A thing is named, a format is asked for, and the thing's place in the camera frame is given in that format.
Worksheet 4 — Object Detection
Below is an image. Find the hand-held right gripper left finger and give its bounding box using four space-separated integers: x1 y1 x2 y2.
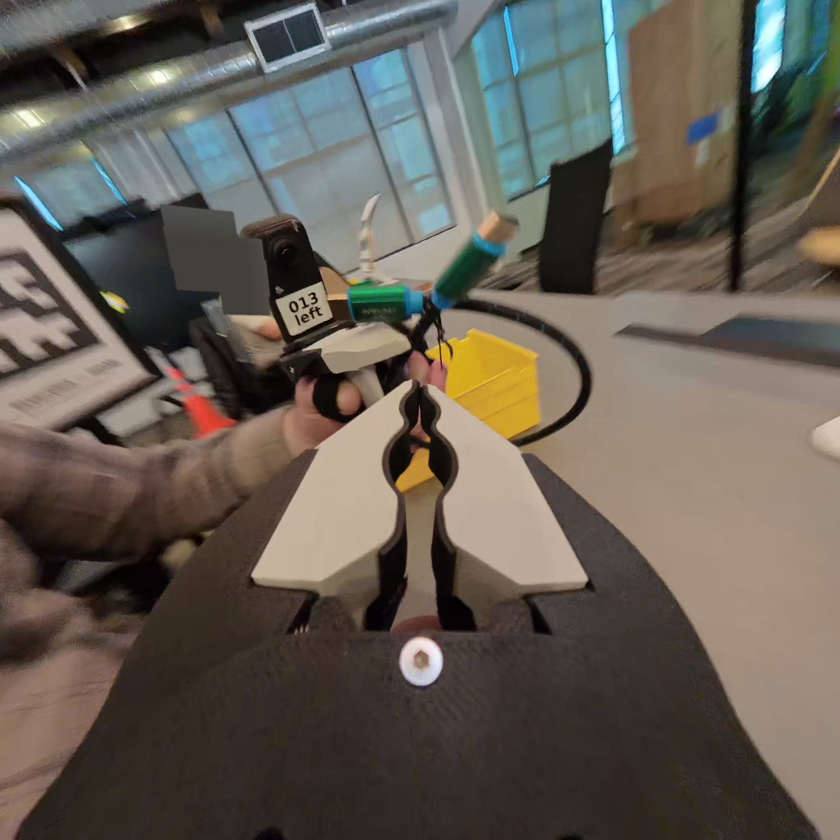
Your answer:
252 385 421 628

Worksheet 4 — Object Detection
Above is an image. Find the silver ceiling duct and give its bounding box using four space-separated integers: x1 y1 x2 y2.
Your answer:
0 0 460 135

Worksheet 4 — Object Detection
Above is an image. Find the black office chair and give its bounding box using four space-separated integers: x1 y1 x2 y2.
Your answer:
539 138 616 298

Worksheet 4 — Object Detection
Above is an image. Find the person's left forearm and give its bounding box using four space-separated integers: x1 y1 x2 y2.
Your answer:
0 401 311 568

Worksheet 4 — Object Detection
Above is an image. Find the white curved banner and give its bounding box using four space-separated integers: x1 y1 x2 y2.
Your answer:
360 195 383 275

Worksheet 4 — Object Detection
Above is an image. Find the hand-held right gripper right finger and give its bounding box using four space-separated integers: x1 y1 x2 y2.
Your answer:
423 386 590 628

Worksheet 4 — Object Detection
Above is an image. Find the yellow plastic bin stack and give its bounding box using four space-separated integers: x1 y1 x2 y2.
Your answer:
394 329 543 494

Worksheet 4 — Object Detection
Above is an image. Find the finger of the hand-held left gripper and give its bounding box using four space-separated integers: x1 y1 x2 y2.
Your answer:
347 367 389 409
322 323 413 371

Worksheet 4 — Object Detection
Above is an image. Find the black monitor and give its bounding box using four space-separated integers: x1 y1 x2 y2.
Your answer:
66 197 219 350

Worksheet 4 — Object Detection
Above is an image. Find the braided black hdmi cable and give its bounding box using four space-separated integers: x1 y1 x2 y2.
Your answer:
348 210 593 448

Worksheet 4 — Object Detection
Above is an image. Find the black ceiling vent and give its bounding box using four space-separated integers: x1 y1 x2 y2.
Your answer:
243 3 330 74

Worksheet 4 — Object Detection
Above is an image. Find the person's left hand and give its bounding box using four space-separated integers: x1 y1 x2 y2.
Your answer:
283 348 448 455

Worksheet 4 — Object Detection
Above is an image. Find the orange traffic cone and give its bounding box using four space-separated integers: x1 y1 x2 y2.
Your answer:
164 368 236 442

